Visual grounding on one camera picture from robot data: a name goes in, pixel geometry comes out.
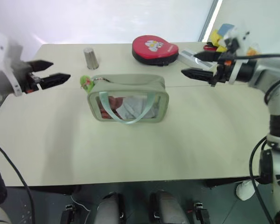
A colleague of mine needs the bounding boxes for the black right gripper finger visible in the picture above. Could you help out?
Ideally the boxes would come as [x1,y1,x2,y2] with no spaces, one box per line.
[193,51,219,62]
[181,67,214,83]

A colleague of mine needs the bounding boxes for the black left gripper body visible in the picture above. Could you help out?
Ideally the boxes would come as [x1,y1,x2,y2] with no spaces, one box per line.
[20,61,42,94]

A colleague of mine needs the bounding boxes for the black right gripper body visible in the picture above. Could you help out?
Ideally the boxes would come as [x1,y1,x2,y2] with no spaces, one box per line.
[209,37,234,87]

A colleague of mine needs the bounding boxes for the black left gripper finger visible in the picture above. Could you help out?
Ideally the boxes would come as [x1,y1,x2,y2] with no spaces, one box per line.
[28,60,54,72]
[39,72,71,91]

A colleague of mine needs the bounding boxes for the red round case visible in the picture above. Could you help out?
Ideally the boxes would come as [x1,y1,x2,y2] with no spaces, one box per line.
[131,35,180,67]

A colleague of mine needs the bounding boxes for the green transparent pouch bag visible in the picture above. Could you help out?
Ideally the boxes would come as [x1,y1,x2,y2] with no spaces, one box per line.
[87,74,170,125]

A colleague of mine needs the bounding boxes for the red small item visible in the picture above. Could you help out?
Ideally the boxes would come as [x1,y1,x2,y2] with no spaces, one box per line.
[203,42,217,51]

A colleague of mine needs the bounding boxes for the white and silver flat box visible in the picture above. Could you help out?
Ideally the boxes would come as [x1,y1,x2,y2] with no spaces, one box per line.
[178,48,216,70]

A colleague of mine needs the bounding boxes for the yellow block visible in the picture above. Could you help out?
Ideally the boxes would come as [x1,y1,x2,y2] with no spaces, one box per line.
[209,29,227,53]

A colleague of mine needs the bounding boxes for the green plush keyring charm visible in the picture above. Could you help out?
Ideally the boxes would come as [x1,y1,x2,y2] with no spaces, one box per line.
[79,75,111,93]

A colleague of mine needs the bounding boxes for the blue card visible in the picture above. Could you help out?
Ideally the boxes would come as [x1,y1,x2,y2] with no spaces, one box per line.
[217,23,235,36]

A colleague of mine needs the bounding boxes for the white and orange packet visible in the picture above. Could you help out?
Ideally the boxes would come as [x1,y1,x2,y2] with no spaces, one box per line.
[246,42,262,57]

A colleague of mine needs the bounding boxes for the silver metal cup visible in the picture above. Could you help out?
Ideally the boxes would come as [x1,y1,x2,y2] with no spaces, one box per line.
[83,47,100,70]

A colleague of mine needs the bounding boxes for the red cloth item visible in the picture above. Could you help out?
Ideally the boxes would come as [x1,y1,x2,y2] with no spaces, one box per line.
[99,96,125,119]

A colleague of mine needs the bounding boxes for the grey folded cloth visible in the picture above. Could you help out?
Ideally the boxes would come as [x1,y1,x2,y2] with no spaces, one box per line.
[118,96,160,119]

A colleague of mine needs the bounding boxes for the white rounded object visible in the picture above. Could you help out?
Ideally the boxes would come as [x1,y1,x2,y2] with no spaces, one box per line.
[235,180,257,201]

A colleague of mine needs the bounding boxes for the white window frame post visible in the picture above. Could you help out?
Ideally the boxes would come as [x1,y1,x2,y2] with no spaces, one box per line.
[197,0,224,43]

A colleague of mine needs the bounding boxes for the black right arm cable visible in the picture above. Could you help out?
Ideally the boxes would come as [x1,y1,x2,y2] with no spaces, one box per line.
[233,53,280,224]

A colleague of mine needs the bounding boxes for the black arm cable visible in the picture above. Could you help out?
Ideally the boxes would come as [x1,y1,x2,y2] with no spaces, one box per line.
[0,134,36,224]
[233,53,280,224]

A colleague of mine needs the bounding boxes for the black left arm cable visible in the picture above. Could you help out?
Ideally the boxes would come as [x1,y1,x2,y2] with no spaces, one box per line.
[0,134,36,224]

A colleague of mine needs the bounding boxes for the small black foot bracket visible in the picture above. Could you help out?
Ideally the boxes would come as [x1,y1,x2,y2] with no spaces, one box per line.
[192,201,211,224]
[60,202,76,224]

